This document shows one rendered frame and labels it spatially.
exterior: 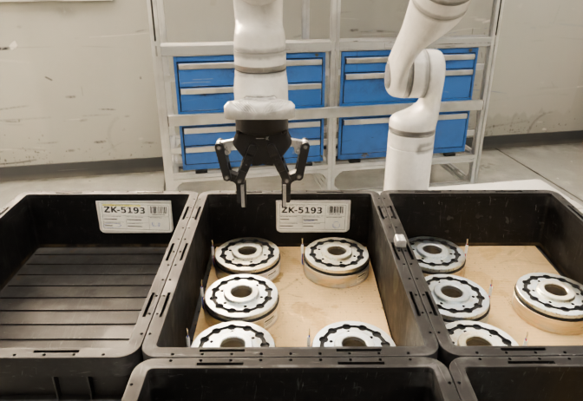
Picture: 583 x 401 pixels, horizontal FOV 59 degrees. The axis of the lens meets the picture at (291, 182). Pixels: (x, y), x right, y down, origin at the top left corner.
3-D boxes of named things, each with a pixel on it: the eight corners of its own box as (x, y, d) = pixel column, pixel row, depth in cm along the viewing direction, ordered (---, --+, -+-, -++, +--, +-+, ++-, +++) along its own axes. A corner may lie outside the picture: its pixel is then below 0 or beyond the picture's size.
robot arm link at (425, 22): (410, -39, 81) (470, -39, 82) (379, 69, 106) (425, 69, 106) (418, 5, 77) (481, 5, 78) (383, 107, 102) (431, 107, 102)
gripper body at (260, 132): (291, 93, 76) (291, 154, 80) (232, 94, 76) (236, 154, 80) (291, 108, 69) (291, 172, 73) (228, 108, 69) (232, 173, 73)
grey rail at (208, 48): (153, 53, 242) (153, 42, 240) (487, 43, 271) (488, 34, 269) (152, 56, 233) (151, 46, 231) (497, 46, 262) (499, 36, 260)
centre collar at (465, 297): (474, 305, 70) (475, 301, 69) (439, 305, 69) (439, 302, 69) (462, 284, 74) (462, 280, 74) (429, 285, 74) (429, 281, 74)
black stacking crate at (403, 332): (206, 252, 92) (201, 193, 87) (372, 252, 92) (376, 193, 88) (152, 444, 55) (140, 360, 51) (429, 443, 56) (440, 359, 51)
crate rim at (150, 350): (201, 203, 88) (200, 190, 87) (376, 202, 88) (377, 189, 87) (140, 376, 51) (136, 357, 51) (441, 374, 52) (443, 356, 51)
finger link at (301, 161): (303, 141, 74) (290, 178, 76) (315, 146, 74) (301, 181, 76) (302, 135, 76) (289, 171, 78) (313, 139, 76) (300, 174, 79)
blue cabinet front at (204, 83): (183, 169, 260) (173, 56, 238) (322, 160, 272) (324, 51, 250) (183, 172, 257) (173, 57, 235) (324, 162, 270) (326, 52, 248)
